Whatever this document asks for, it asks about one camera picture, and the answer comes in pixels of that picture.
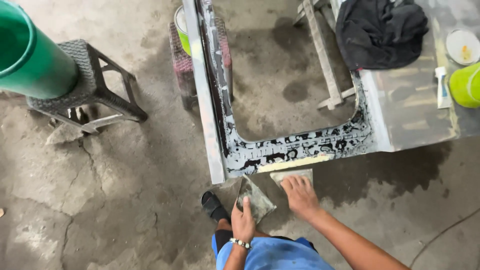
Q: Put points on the person's right hand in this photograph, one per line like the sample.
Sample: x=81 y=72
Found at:
x=302 y=198

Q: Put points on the person's left hand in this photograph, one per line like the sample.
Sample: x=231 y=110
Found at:
x=242 y=223

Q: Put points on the person's right fingers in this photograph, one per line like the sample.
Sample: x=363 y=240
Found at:
x=298 y=183

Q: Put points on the grey putty spreader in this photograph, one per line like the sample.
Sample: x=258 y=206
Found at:
x=290 y=174

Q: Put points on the grey putty mixing board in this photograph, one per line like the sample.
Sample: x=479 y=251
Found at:
x=258 y=200

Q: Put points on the blue shorts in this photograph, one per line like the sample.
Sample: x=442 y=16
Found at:
x=273 y=257

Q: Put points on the person's left leg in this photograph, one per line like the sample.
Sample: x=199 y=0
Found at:
x=224 y=228

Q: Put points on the black sandal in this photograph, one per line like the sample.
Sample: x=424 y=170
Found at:
x=212 y=205

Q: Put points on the grey car door panel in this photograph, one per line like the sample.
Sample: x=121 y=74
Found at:
x=405 y=112

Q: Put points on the wooden stand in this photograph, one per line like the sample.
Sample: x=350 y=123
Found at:
x=322 y=48

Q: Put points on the maroon woven plastic stool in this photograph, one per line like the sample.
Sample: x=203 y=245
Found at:
x=183 y=63

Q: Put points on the black cloth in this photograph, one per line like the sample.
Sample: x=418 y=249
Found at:
x=378 y=33

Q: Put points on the white tube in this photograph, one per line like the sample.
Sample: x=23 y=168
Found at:
x=443 y=88

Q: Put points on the green can with white lid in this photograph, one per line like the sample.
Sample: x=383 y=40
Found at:
x=182 y=32

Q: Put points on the lime green can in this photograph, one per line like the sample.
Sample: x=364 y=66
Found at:
x=466 y=85

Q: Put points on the white round lid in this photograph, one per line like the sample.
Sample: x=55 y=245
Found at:
x=463 y=47

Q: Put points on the grey woven plastic stool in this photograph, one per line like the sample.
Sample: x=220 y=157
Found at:
x=84 y=71

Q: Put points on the green plastic drum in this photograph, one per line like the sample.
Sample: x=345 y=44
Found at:
x=30 y=56

